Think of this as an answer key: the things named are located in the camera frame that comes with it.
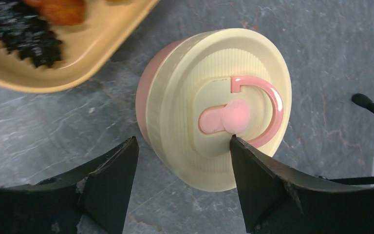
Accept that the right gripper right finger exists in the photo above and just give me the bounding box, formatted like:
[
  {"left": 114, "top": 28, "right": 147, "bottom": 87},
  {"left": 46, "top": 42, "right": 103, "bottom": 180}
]
[{"left": 230, "top": 136, "right": 374, "bottom": 234}]

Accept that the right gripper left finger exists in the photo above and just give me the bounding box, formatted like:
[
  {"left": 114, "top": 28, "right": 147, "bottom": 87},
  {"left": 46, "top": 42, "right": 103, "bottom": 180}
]
[{"left": 0, "top": 137, "right": 139, "bottom": 234}]

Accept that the cream round lid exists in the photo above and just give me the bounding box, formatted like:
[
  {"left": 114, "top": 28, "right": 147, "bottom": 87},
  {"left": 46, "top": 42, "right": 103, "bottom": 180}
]
[{"left": 146, "top": 28, "right": 292, "bottom": 192}]

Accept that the black sea cucumber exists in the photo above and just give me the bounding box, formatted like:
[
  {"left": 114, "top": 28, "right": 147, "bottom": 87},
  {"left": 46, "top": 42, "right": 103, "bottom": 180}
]
[{"left": 0, "top": 0, "right": 62, "bottom": 68}]

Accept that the fried chicken nugget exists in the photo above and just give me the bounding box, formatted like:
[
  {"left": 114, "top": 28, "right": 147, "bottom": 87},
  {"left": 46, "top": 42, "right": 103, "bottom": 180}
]
[{"left": 23, "top": 0, "right": 86, "bottom": 26}]

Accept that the tan oblong lunch box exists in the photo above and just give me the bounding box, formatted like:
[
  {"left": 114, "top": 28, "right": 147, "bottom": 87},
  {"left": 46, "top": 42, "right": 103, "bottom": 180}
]
[{"left": 0, "top": 0, "right": 157, "bottom": 93}]

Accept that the pink round bowl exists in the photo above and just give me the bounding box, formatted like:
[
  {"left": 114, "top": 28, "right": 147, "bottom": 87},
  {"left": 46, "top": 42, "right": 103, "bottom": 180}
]
[{"left": 135, "top": 39, "right": 186, "bottom": 145}]

